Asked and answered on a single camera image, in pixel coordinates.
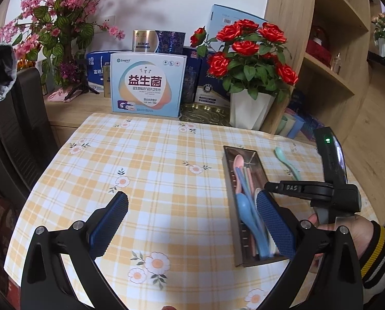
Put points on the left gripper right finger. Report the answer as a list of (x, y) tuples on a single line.
[(338, 282)]

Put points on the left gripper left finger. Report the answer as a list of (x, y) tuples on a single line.
[(45, 283)]

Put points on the striped sleeve forearm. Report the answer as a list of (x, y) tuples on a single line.
[(372, 264)]

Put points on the right hand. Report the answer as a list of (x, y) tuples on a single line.
[(362, 231)]

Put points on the teal plastic spoon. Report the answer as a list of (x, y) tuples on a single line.
[(282, 158)]

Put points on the purple small box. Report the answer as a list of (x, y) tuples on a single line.
[(310, 125)]

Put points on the blue cup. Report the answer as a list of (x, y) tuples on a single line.
[(299, 122)]

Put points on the beige cup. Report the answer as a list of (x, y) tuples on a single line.
[(290, 121)]

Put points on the blue plastic spoon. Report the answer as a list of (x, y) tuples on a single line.
[(246, 217)]

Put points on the green cup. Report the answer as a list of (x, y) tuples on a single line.
[(281, 125)]

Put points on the stainless steel utensil tray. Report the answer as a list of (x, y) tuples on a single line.
[(245, 177)]

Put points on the pink plastic spoon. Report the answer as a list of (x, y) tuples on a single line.
[(237, 165)]

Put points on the white flower pot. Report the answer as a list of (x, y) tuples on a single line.
[(247, 113)]

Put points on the yellow plaid floral tablecloth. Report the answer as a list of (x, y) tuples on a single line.
[(174, 247)]

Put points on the green gold tray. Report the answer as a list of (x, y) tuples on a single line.
[(199, 113)]

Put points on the black chair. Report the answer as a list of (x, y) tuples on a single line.
[(27, 143)]

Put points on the red rose bouquet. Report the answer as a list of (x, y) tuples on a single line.
[(249, 57)]

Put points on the dark blue box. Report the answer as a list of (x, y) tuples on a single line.
[(199, 86)]

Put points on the wooden shelf unit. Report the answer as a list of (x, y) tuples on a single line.
[(334, 95)]

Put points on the light blue tall box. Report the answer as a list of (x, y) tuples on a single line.
[(221, 16)]

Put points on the white probiotic box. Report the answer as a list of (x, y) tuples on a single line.
[(147, 83)]

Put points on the blue white carton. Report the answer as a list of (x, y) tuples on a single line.
[(96, 61)]

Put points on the silver gold box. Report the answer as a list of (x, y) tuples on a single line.
[(144, 41)]

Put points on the pink blossom plant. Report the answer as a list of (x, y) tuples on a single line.
[(59, 29)]

